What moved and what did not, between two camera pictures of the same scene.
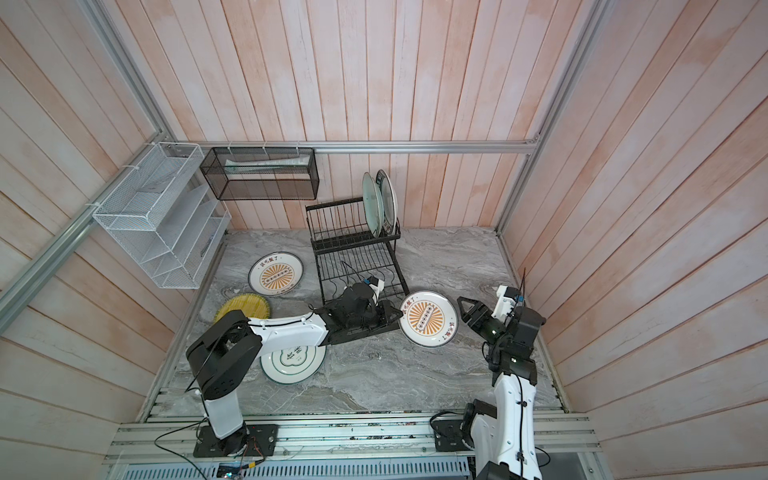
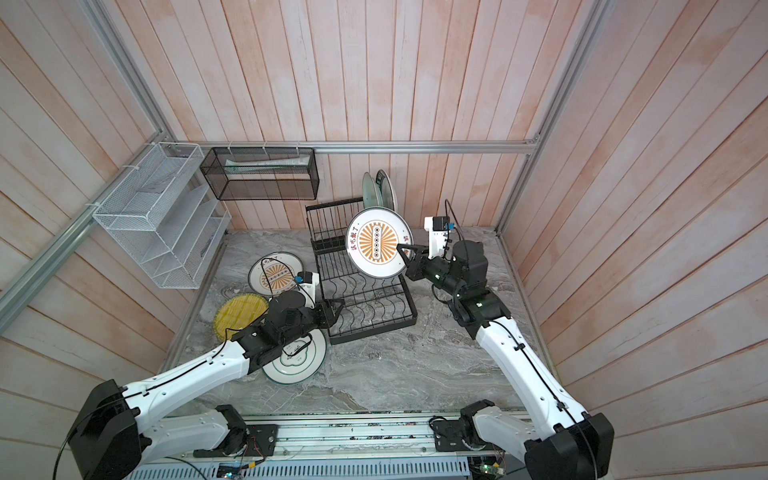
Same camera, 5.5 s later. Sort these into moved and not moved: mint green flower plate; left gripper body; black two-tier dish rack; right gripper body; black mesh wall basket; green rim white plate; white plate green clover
Moved: left gripper body; right gripper body
Not moved: white plate green clover; black two-tier dish rack; green rim white plate; mint green flower plate; black mesh wall basket
